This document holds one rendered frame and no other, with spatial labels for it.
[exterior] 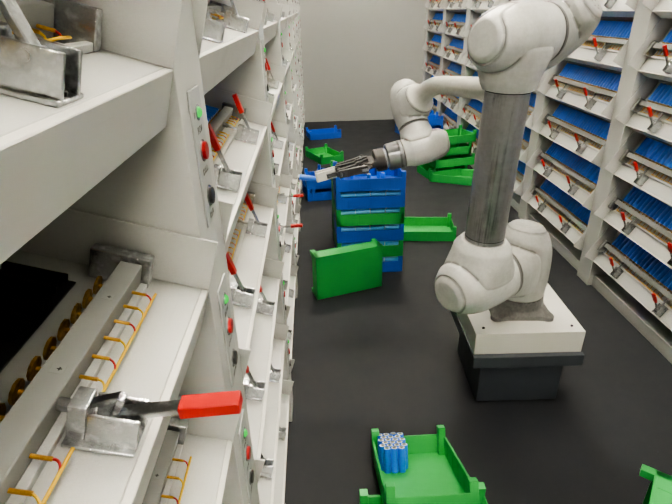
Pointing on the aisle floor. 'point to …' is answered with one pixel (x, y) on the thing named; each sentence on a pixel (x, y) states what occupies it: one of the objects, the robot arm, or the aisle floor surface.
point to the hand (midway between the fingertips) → (325, 174)
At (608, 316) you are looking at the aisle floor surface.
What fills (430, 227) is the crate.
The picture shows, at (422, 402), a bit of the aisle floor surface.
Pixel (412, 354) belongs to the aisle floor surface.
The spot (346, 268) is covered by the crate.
